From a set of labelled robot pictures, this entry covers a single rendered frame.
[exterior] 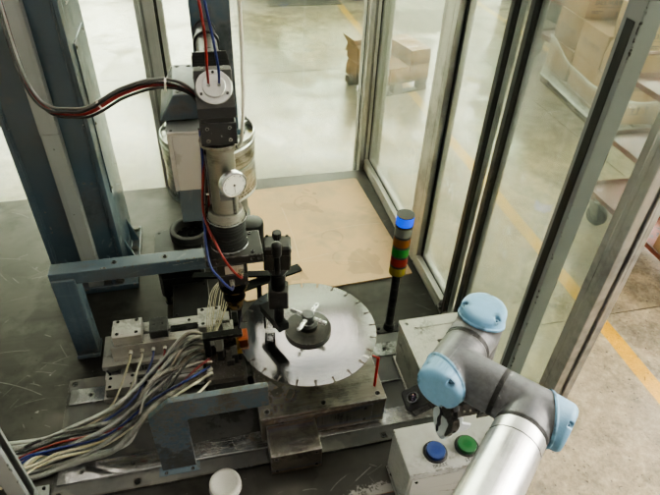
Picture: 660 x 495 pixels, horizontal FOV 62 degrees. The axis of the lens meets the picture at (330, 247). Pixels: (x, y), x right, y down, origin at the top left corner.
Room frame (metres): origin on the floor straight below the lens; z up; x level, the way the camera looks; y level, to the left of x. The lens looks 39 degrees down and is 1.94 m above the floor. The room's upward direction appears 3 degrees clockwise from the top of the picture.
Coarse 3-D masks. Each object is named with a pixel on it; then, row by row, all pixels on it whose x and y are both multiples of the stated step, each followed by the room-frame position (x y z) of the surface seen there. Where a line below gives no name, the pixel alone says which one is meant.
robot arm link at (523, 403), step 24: (504, 384) 0.50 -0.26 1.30; (528, 384) 0.50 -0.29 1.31; (504, 408) 0.47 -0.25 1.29; (528, 408) 0.46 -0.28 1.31; (552, 408) 0.46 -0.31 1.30; (576, 408) 0.46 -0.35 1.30; (504, 432) 0.42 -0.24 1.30; (528, 432) 0.42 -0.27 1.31; (552, 432) 0.43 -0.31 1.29; (480, 456) 0.39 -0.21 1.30; (504, 456) 0.38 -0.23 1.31; (528, 456) 0.39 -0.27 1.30; (480, 480) 0.35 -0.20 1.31; (504, 480) 0.35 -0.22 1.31; (528, 480) 0.36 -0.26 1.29
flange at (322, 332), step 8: (288, 320) 0.92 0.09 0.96; (296, 320) 0.92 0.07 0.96; (328, 320) 0.93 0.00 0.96; (288, 328) 0.90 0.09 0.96; (296, 328) 0.90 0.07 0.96; (304, 328) 0.89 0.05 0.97; (312, 328) 0.89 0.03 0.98; (320, 328) 0.90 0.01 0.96; (328, 328) 0.90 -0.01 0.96; (288, 336) 0.87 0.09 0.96; (296, 336) 0.87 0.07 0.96; (304, 336) 0.87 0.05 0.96; (312, 336) 0.88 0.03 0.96; (320, 336) 0.88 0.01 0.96; (328, 336) 0.88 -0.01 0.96; (296, 344) 0.86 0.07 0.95; (304, 344) 0.85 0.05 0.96; (312, 344) 0.85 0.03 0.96; (320, 344) 0.86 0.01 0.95
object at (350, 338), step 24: (312, 288) 1.05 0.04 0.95; (336, 288) 1.06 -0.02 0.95; (288, 312) 0.96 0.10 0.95; (336, 312) 0.97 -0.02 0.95; (360, 312) 0.97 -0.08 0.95; (264, 336) 0.88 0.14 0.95; (336, 336) 0.89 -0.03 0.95; (360, 336) 0.89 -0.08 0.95; (264, 360) 0.81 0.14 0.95; (288, 360) 0.81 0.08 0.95; (312, 360) 0.81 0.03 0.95; (336, 360) 0.82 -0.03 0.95; (360, 360) 0.82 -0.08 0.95; (288, 384) 0.74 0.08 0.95; (312, 384) 0.75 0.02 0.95
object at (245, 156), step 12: (252, 132) 1.60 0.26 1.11; (252, 144) 1.59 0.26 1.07; (168, 156) 1.50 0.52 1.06; (240, 156) 1.51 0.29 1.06; (252, 156) 1.58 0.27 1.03; (168, 168) 1.52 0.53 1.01; (240, 168) 1.51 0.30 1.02; (252, 168) 1.58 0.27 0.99; (168, 180) 1.54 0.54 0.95; (252, 180) 1.57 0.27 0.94; (204, 192) 1.46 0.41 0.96; (204, 204) 1.46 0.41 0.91
